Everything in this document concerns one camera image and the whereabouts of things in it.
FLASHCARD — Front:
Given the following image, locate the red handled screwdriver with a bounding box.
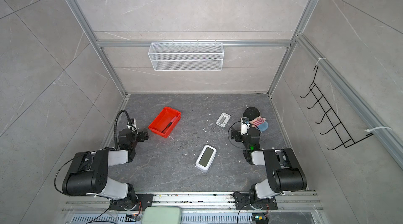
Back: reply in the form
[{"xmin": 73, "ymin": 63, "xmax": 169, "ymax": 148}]
[{"xmin": 162, "ymin": 117, "xmax": 177, "ymax": 133}]

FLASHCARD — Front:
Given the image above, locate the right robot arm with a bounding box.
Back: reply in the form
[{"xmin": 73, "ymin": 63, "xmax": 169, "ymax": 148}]
[{"xmin": 227, "ymin": 123, "xmax": 307, "ymax": 210}]

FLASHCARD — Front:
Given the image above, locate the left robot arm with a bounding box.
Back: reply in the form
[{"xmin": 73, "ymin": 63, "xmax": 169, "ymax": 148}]
[{"xmin": 62, "ymin": 129, "xmax": 153, "ymax": 211}]

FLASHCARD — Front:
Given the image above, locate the red plastic bin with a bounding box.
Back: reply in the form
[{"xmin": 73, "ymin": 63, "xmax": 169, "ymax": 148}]
[{"xmin": 148, "ymin": 107, "xmax": 182, "ymax": 138}]

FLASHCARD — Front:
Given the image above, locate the plush doll black hat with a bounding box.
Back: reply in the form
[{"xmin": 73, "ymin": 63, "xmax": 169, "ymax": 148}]
[{"xmin": 242, "ymin": 107, "xmax": 269, "ymax": 132}]

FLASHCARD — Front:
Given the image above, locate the small clear plastic case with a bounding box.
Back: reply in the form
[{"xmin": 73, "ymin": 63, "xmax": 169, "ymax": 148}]
[{"xmin": 216, "ymin": 112, "xmax": 231, "ymax": 128}]

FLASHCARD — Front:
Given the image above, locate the white digital clock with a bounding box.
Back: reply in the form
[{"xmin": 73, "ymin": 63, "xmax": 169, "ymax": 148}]
[{"xmin": 195, "ymin": 145, "xmax": 217, "ymax": 172}]

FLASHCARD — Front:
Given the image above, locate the pale green box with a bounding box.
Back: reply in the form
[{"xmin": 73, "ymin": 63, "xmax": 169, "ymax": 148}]
[{"xmin": 141, "ymin": 206, "xmax": 182, "ymax": 224}]

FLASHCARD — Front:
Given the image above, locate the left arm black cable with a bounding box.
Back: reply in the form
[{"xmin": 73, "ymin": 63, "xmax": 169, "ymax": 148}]
[{"xmin": 114, "ymin": 109, "xmax": 136, "ymax": 149}]

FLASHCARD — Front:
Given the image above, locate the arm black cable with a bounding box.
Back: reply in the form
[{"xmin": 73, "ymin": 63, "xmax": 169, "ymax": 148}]
[
  {"xmin": 114, "ymin": 109, "xmax": 136, "ymax": 149},
  {"xmin": 227, "ymin": 121, "xmax": 249, "ymax": 149}
]

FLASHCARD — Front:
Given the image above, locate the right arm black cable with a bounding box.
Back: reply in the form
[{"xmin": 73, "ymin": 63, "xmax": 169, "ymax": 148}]
[{"xmin": 227, "ymin": 121, "xmax": 249, "ymax": 149}]

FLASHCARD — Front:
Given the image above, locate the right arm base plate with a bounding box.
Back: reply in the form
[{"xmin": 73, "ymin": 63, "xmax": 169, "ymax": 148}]
[{"xmin": 233, "ymin": 191, "xmax": 278, "ymax": 210}]

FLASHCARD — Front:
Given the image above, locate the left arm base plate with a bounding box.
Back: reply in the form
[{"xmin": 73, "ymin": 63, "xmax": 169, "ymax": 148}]
[{"xmin": 108, "ymin": 194, "xmax": 154, "ymax": 211}]

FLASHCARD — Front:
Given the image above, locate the aluminium rail base frame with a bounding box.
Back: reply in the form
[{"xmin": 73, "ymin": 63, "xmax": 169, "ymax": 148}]
[{"xmin": 56, "ymin": 191, "xmax": 329, "ymax": 224}]

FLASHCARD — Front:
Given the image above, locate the white wire mesh basket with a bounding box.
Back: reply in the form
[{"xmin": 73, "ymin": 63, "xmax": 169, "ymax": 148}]
[{"xmin": 148, "ymin": 42, "xmax": 225, "ymax": 72}]

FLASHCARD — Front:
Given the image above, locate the black wire hook rack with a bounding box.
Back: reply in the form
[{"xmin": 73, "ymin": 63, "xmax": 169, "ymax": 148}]
[{"xmin": 300, "ymin": 66, "xmax": 374, "ymax": 151}]

